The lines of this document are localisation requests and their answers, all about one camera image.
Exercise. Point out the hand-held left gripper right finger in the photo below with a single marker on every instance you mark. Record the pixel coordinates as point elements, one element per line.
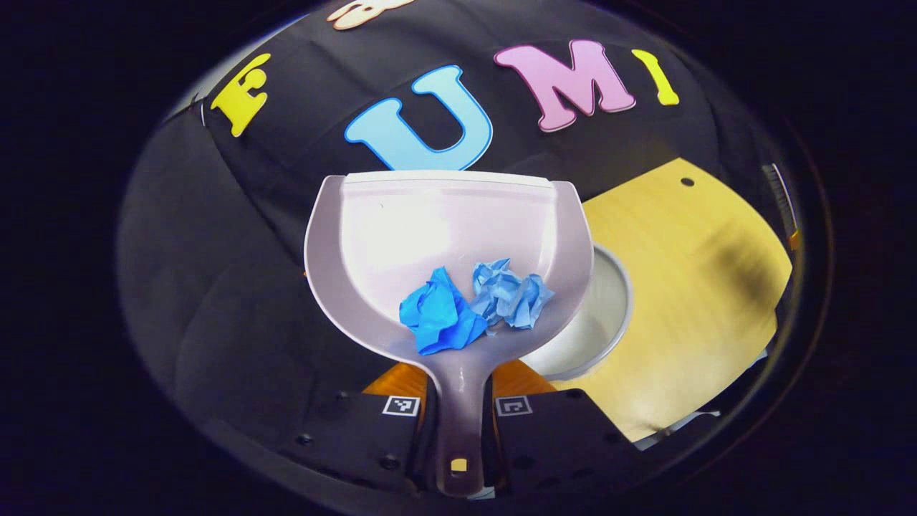
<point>551,437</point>

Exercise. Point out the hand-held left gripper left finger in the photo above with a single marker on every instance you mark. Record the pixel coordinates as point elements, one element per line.
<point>358,437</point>

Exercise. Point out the white ribbed garbage bin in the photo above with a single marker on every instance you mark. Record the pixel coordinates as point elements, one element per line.
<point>602,315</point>

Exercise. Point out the dark blue paper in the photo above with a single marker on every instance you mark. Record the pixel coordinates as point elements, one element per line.
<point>437,315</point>

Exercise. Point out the light blue paper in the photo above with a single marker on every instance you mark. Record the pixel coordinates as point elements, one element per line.
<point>512,294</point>

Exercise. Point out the pale pink dustpan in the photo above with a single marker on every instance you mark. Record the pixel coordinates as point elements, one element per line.
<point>401,229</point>

